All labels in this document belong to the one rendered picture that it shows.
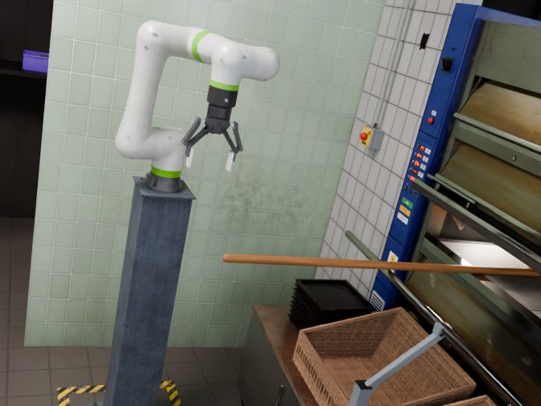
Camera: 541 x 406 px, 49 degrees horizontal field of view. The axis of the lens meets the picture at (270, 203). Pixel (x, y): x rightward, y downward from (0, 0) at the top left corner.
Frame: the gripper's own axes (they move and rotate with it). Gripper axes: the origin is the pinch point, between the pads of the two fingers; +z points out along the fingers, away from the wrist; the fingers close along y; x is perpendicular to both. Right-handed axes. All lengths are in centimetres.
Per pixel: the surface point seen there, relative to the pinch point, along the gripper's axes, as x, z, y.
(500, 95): 0, -39, -108
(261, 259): 15.7, 25.5, -18.7
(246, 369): -48, 120, -56
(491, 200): 18, -3, -104
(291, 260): 16.1, 25.2, -29.4
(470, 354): 68, 27, -65
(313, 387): 10, 84, -57
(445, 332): 56, 28, -66
